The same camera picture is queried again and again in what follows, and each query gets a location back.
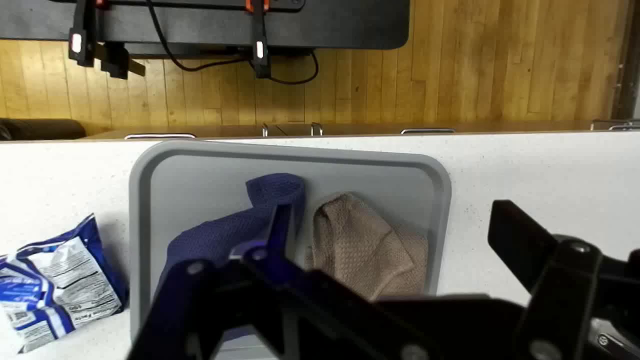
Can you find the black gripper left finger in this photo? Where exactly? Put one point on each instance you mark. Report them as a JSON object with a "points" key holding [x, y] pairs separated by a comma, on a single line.
{"points": [[186, 307]]}

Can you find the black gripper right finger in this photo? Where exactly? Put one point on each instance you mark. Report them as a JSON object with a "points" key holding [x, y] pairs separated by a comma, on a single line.
{"points": [[567, 286]]}

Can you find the dark blue towel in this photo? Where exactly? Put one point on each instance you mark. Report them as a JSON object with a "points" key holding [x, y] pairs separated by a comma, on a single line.
{"points": [[213, 233]]}

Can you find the tan towel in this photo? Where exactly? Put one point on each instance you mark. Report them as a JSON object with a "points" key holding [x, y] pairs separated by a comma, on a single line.
{"points": [[353, 247]]}

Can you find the grey plastic tray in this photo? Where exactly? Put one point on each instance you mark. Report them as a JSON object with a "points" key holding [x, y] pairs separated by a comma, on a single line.
{"points": [[200, 193]]}

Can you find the blue white snack bag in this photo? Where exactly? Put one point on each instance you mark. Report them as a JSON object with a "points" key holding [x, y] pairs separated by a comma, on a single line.
{"points": [[61, 280]]}

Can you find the black clamp without orange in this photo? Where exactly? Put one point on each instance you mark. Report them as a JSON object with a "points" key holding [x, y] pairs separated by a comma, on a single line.
{"points": [[118, 61]]}

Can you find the black robot stand platform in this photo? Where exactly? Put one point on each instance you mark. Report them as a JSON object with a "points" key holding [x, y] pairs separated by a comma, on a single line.
{"points": [[333, 22]]}

